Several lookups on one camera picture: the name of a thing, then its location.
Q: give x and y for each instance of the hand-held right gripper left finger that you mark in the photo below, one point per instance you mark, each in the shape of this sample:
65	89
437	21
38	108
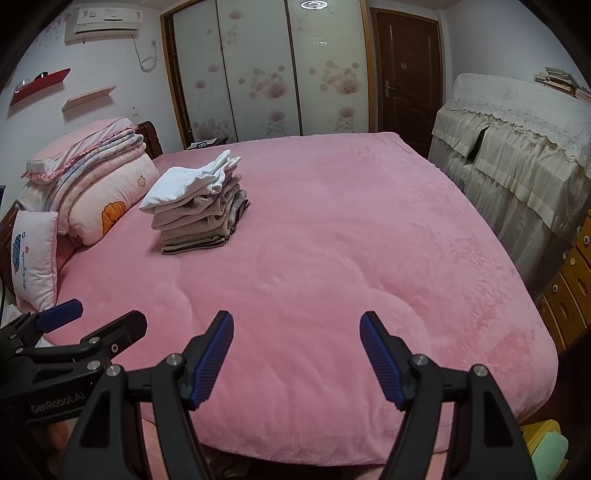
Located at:
210	360

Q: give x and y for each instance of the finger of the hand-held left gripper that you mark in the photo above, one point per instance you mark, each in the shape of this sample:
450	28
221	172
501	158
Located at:
60	311
120	332

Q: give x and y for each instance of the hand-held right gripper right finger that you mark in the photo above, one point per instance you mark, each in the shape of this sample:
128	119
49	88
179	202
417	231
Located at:
383	360

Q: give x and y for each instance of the white printed sweatshirt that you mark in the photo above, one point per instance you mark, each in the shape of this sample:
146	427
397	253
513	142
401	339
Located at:
180	184

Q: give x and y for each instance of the stack of folded clothes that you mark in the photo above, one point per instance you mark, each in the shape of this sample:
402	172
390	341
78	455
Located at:
198	226

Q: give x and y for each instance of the small white embroidered pillow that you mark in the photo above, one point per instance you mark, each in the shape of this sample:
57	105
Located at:
34	258

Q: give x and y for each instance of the pink bed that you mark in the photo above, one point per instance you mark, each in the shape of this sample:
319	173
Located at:
346	230

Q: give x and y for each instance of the yellow plastic stool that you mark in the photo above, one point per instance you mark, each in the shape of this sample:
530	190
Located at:
531	431

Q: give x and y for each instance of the pink ruffled pillow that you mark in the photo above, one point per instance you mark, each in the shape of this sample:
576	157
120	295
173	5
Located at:
78	147

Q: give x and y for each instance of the pale green plastic object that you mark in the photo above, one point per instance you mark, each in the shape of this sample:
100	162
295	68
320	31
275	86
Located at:
551	454

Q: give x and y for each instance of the dark wooden headboard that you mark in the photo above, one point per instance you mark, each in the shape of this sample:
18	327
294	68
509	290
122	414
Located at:
150	138

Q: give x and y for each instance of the light wooden drawer cabinet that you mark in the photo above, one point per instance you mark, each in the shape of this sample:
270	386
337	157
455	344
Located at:
570	295

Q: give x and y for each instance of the cream lace covered furniture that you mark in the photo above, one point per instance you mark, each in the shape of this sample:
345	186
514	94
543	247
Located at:
521	161

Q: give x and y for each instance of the brown wooden door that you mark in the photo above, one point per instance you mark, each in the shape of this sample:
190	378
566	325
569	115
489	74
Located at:
406	74

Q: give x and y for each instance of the white air conditioner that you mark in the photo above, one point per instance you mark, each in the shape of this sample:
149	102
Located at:
101	23

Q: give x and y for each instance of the floral sliding door wardrobe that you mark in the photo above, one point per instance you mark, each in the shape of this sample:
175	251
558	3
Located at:
258	69

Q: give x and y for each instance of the stack of books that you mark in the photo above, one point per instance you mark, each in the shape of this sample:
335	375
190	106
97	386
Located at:
561	83

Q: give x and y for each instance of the light wooden wall shelf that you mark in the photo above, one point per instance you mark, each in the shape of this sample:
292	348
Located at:
90	98

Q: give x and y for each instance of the red wall shelf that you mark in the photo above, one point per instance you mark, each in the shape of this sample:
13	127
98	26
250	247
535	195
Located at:
39	87

